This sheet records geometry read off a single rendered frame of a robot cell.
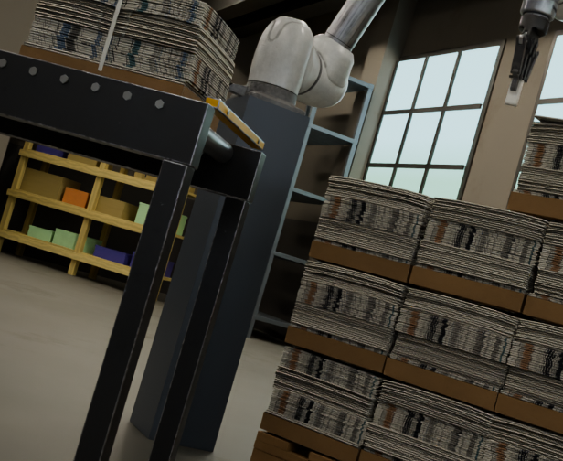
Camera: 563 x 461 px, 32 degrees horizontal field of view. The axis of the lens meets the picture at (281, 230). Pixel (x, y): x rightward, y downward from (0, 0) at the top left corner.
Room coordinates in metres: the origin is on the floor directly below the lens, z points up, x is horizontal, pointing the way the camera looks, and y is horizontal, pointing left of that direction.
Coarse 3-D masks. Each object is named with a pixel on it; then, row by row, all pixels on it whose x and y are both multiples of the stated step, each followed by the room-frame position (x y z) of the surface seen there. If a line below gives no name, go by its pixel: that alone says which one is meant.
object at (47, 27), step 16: (48, 0) 2.04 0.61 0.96; (64, 0) 2.03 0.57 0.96; (80, 0) 2.02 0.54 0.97; (96, 0) 2.01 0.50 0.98; (48, 16) 2.04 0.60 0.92; (64, 16) 2.03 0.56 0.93; (80, 16) 2.02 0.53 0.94; (96, 16) 2.01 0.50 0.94; (32, 32) 2.05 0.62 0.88; (48, 32) 2.04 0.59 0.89; (64, 32) 2.03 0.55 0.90; (80, 32) 2.02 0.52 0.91; (96, 32) 2.02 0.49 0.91; (48, 48) 2.03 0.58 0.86; (64, 48) 2.04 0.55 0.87; (80, 48) 2.02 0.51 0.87
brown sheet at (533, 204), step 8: (512, 192) 2.29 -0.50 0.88; (512, 200) 2.29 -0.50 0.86; (520, 200) 2.28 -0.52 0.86; (528, 200) 2.26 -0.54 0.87; (536, 200) 2.25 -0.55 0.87; (544, 200) 2.24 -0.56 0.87; (552, 200) 2.22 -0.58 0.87; (560, 200) 2.21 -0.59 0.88; (512, 208) 2.29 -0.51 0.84; (520, 208) 2.27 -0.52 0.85; (528, 208) 2.26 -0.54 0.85; (536, 208) 2.25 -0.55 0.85; (544, 208) 2.23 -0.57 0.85; (552, 208) 2.22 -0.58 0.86; (560, 208) 2.20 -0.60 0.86; (552, 216) 2.22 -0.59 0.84; (560, 216) 2.20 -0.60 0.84
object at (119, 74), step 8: (120, 72) 1.99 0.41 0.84; (128, 72) 1.99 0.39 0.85; (128, 80) 1.99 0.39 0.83; (136, 80) 1.98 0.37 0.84; (144, 80) 1.98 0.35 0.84; (152, 80) 1.98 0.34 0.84; (160, 80) 1.97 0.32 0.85; (152, 88) 1.98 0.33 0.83; (160, 88) 1.97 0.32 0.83; (168, 88) 1.97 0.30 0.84; (176, 88) 1.97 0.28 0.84; (184, 88) 1.96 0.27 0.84; (184, 96) 1.98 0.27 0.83; (192, 96) 2.02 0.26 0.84; (216, 120) 2.22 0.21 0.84; (216, 128) 2.24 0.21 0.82
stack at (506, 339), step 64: (384, 192) 2.43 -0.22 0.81; (384, 256) 2.42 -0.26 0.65; (448, 256) 2.33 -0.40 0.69; (512, 256) 2.25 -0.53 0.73; (320, 320) 2.48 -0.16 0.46; (384, 320) 2.38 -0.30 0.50; (448, 320) 2.30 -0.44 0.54; (512, 320) 2.22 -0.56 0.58; (320, 384) 2.46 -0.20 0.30; (384, 384) 2.36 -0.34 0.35; (512, 384) 2.21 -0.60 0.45; (256, 448) 2.52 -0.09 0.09; (384, 448) 2.34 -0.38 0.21; (448, 448) 2.26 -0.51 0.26; (512, 448) 2.18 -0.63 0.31
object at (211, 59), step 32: (160, 0) 1.98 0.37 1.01; (192, 0) 1.97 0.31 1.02; (128, 32) 2.00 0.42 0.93; (160, 32) 1.98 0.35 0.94; (192, 32) 1.96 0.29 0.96; (224, 32) 2.12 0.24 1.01; (128, 64) 2.00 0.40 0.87; (160, 64) 1.98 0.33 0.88; (192, 64) 1.96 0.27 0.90; (224, 64) 2.16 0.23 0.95; (224, 96) 2.23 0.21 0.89
